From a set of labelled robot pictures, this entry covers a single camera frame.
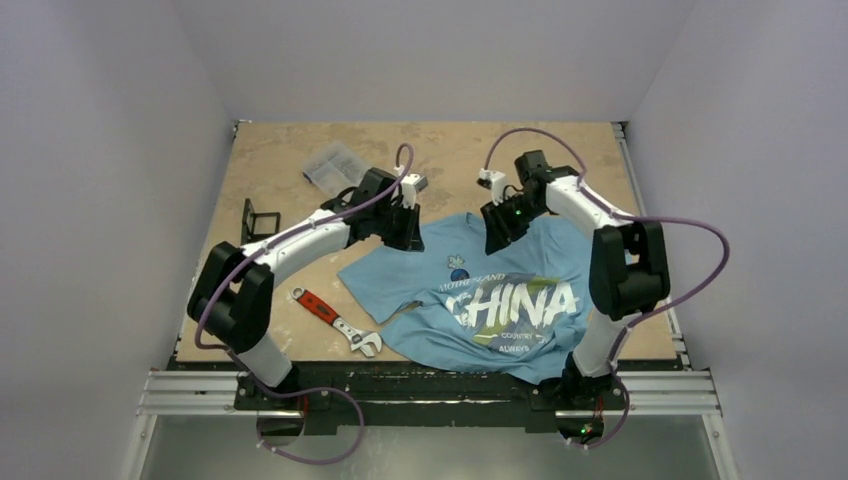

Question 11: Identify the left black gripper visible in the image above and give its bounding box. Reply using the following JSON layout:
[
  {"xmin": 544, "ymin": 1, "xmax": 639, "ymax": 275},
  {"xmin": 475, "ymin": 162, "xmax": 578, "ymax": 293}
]
[{"xmin": 373, "ymin": 199, "xmax": 424, "ymax": 252}]

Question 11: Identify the light blue printed t-shirt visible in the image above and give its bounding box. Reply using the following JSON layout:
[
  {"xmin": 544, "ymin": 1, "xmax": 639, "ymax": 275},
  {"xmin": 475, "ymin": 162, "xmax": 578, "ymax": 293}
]
[{"xmin": 338, "ymin": 213, "xmax": 595, "ymax": 384}]

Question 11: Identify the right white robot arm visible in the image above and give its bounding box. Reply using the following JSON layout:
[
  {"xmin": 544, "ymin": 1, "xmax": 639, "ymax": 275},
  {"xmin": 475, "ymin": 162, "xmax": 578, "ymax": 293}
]
[{"xmin": 477, "ymin": 150, "xmax": 670, "ymax": 407}]

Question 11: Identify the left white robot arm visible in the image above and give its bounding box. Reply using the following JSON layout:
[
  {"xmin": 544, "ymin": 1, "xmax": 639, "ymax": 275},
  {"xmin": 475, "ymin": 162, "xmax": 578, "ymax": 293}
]
[{"xmin": 187, "ymin": 168, "xmax": 427, "ymax": 409}]

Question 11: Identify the clear plastic parts box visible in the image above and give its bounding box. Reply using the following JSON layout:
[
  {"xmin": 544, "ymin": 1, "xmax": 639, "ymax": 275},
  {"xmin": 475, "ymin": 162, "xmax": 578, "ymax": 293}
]
[{"xmin": 302, "ymin": 141, "xmax": 371, "ymax": 197}]

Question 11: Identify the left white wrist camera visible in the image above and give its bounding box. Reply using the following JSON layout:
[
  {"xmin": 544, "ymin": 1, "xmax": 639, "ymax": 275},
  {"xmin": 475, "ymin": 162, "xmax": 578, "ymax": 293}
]
[{"xmin": 395, "ymin": 174, "xmax": 428, "ymax": 209}]

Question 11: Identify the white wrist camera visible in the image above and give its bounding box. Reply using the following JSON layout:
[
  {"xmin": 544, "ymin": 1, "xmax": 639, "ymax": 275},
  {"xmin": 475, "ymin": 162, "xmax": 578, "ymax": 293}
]
[
  {"xmin": 395, "ymin": 174, "xmax": 428, "ymax": 209},
  {"xmin": 477, "ymin": 168, "xmax": 508, "ymax": 205}
]

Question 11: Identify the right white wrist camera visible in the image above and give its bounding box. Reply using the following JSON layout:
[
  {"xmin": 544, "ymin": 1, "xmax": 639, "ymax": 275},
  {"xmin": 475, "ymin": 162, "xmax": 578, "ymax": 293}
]
[{"xmin": 477, "ymin": 168, "xmax": 508, "ymax": 205}]

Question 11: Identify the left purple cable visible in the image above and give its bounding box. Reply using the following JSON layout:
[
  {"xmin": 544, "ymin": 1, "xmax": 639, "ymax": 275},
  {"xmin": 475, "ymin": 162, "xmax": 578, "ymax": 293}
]
[{"xmin": 193, "ymin": 142, "xmax": 416, "ymax": 465}]

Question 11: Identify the purple cable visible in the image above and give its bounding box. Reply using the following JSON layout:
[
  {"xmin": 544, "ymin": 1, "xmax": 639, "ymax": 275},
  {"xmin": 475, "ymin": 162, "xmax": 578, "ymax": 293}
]
[
  {"xmin": 193, "ymin": 142, "xmax": 416, "ymax": 465},
  {"xmin": 483, "ymin": 127, "xmax": 732, "ymax": 450}
]

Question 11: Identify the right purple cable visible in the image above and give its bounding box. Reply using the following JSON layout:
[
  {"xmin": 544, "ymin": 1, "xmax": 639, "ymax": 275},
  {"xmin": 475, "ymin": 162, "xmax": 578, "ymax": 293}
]
[{"xmin": 483, "ymin": 127, "xmax": 732, "ymax": 450}]

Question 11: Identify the red handled adjustable wrench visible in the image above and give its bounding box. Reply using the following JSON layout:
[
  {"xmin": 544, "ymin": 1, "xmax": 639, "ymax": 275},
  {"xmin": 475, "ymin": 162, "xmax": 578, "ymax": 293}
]
[{"xmin": 290, "ymin": 287, "xmax": 383, "ymax": 358}]

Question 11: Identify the black frame stand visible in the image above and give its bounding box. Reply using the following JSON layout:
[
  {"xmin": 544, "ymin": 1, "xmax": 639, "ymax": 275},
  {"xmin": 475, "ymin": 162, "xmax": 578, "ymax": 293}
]
[{"xmin": 240, "ymin": 198, "xmax": 282, "ymax": 245}]

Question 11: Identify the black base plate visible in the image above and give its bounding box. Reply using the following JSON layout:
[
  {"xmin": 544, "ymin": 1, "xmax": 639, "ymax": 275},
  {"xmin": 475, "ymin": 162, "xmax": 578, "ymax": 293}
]
[{"xmin": 166, "ymin": 354, "xmax": 684, "ymax": 439}]

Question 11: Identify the aluminium rail frame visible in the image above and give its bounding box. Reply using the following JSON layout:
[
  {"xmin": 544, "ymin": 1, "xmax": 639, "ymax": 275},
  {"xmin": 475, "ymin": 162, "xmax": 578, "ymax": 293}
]
[{"xmin": 119, "ymin": 121, "xmax": 741, "ymax": 480}]

